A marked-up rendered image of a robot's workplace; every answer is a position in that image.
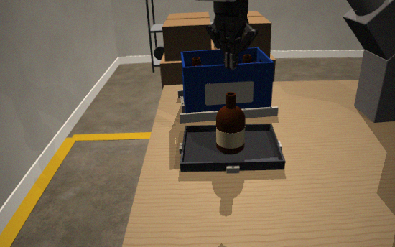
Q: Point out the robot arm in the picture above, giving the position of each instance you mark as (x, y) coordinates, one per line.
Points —
(360, 7)

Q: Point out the brown glass bottle with cream label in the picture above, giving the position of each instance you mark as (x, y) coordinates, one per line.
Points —
(230, 127)

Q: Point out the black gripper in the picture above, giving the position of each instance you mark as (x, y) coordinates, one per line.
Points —
(232, 27)

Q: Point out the dark blue crate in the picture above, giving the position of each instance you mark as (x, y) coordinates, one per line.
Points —
(205, 87)

